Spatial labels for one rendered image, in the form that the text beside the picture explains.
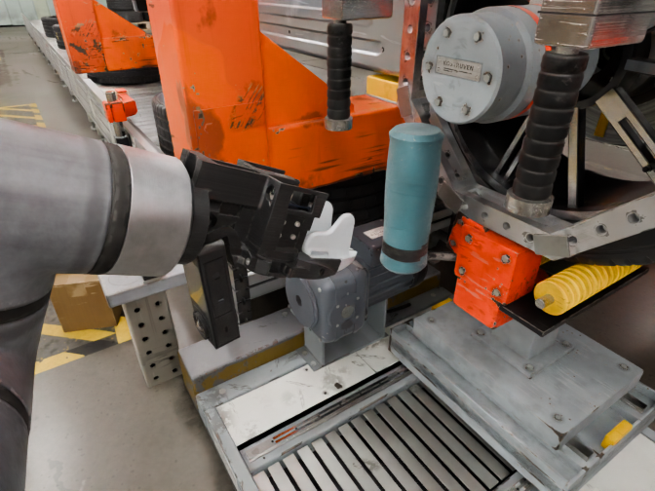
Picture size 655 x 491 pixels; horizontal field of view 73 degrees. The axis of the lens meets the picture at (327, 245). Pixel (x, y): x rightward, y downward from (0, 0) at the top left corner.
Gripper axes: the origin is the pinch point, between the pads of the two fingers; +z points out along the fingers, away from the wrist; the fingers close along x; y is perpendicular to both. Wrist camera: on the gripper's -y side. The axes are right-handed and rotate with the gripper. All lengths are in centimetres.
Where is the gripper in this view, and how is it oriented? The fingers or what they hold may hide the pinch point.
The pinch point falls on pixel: (343, 258)
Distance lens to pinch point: 48.2
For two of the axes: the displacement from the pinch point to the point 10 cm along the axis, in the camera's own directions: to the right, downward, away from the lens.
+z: 7.1, 0.8, 6.9
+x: -6.1, -4.1, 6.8
